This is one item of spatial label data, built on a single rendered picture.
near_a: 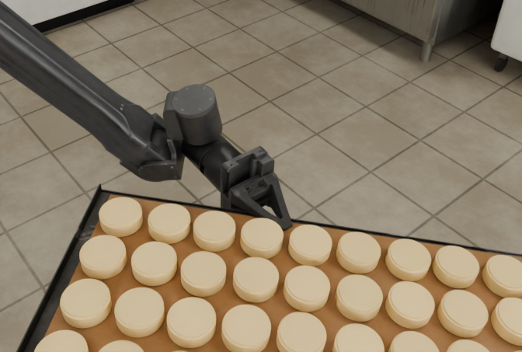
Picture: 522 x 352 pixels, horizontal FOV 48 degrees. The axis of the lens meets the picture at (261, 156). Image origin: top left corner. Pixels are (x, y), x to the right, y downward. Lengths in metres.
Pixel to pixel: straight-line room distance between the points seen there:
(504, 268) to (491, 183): 1.63
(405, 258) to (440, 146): 1.78
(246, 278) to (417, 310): 0.18
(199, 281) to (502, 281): 0.34
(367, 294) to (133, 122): 0.37
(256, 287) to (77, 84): 0.33
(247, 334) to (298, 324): 0.05
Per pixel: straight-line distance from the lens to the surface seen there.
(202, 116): 0.73
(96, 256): 0.67
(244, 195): 0.72
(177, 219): 0.70
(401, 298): 0.66
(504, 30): 2.85
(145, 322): 0.62
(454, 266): 0.71
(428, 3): 2.72
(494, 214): 2.24
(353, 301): 0.64
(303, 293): 0.64
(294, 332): 0.61
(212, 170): 0.77
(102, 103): 0.76
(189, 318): 0.61
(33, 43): 0.73
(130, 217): 0.70
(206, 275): 0.64
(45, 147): 2.50
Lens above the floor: 1.52
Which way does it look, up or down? 41 degrees down
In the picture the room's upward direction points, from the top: straight up
